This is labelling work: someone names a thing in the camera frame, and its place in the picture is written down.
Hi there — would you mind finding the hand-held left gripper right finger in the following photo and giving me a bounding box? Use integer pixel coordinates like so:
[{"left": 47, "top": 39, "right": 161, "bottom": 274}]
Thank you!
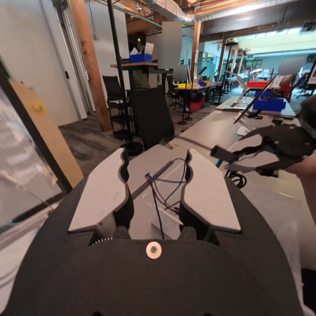
[{"left": 178, "top": 149, "right": 242, "bottom": 234}]

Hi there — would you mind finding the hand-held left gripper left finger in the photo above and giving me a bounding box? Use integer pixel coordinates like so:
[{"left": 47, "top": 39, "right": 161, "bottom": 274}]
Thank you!
[{"left": 67, "top": 147, "right": 135, "bottom": 234}]

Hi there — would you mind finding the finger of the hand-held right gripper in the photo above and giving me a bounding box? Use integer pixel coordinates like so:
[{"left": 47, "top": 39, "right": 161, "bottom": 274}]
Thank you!
[
  {"left": 223, "top": 150, "right": 280, "bottom": 174},
  {"left": 227, "top": 133, "right": 264, "bottom": 155}
]

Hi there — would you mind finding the black usb-c cable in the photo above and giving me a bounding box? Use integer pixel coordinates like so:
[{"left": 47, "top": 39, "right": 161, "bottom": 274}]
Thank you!
[{"left": 224, "top": 170, "right": 248, "bottom": 190}]

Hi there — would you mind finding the clear plastic bin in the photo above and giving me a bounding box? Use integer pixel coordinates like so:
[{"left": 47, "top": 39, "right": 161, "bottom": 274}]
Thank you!
[{"left": 131, "top": 160, "right": 303, "bottom": 240}]

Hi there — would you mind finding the person's right hand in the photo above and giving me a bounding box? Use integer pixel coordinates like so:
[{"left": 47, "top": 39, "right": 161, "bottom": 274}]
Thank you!
[{"left": 283, "top": 153, "right": 316, "bottom": 177}]

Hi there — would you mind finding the white tablet stand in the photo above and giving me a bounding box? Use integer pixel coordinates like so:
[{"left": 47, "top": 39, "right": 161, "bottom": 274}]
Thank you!
[{"left": 237, "top": 110, "right": 257, "bottom": 136}]

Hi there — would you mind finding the blue plastic bin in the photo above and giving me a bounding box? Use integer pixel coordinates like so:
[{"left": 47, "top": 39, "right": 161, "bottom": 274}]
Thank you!
[
  {"left": 252, "top": 90, "right": 287, "bottom": 112},
  {"left": 129, "top": 53, "right": 153, "bottom": 64}
]

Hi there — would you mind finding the red storage bin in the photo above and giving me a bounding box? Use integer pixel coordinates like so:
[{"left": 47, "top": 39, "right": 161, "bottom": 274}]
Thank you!
[{"left": 190, "top": 96, "right": 206, "bottom": 111}]

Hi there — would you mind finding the black shelf cart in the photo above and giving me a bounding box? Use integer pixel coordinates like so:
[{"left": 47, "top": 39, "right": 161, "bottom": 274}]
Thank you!
[{"left": 102, "top": 75, "right": 135, "bottom": 142}]

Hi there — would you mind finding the wooden pillar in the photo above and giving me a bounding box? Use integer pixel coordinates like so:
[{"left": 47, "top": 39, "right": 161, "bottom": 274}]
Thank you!
[{"left": 70, "top": 0, "right": 112, "bottom": 132}]

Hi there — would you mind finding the high wooden table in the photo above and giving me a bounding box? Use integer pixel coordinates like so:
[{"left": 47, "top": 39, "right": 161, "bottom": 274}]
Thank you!
[{"left": 110, "top": 62, "right": 174, "bottom": 89}]

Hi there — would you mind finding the black pole stand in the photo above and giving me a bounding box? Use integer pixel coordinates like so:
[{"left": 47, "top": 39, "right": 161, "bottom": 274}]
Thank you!
[{"left": 107, "top": 0, "right": 144, "bottom": 156}]

